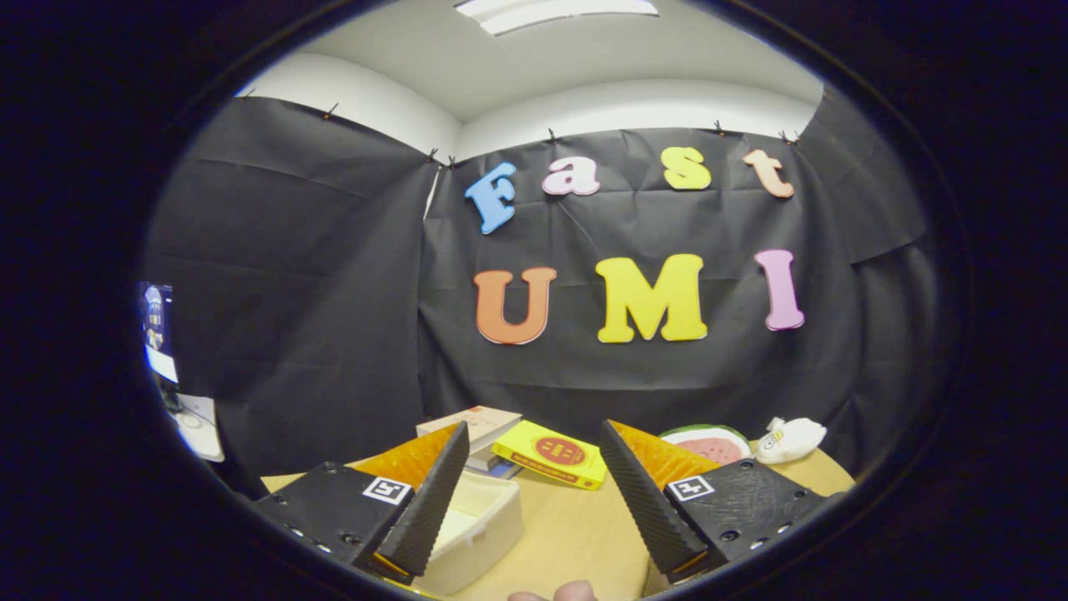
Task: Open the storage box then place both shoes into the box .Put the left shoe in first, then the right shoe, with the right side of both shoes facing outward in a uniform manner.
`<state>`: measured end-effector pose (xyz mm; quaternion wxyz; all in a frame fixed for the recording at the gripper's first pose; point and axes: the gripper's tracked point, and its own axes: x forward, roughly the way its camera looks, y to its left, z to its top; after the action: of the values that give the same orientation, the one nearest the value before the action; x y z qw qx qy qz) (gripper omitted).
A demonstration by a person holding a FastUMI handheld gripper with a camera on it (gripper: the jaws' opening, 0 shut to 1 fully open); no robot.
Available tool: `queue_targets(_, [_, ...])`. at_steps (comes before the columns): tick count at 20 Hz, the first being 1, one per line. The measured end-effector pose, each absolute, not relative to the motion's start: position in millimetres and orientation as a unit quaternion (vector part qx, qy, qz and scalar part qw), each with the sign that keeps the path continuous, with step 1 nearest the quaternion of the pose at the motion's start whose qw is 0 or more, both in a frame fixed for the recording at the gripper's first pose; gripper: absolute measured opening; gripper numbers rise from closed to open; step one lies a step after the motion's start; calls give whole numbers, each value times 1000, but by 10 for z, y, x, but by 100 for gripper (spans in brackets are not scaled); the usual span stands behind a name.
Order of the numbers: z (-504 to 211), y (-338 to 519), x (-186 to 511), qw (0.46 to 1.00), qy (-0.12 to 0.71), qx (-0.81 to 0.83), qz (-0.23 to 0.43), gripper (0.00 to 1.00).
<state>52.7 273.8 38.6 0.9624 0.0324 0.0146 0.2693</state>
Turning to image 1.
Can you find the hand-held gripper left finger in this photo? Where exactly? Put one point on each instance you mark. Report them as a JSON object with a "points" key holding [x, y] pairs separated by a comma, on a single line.
{"points": [[425, 509]]}

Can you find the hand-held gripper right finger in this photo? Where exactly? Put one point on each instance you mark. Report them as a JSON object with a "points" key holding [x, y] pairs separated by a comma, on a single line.
{"points": [[642, 501]]}

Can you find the beige fabric storage box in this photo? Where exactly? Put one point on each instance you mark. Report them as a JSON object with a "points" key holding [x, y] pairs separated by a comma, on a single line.
{"points": [[484, 534]]}

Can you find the blue and white book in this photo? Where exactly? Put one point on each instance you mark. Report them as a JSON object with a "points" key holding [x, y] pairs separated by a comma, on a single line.
{"points": [[501, 469]]}

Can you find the watermelon slice plush toy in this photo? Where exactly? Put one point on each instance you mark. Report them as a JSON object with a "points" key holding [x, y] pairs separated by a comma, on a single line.
{"points": [[717, 446]]}

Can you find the pale beige book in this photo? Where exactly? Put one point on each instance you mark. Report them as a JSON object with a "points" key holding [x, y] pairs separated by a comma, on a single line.
{"points": [[492, 421]]}

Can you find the yellow book with red label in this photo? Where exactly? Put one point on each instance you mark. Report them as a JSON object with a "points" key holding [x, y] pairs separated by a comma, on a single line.
{"points": [[521, 442]]}

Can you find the white plush toy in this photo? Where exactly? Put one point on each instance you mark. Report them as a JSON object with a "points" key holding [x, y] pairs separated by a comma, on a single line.
{"points": [[797, 438]]}

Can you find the black backdrop cloth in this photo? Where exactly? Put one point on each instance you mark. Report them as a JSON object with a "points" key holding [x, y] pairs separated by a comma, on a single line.
{"points": [[334, 292]]}

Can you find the white desk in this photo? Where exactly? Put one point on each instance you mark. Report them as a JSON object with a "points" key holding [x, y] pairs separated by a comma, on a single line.
{"points": [[200, 426]]}

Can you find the computer monitor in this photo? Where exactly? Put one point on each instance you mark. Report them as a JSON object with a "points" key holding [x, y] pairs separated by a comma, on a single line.
{"points": [[157, 325]]}

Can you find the long ceiling light panel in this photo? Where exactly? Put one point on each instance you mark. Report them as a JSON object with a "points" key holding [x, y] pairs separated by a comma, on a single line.
{"points": [[551, 12]]}

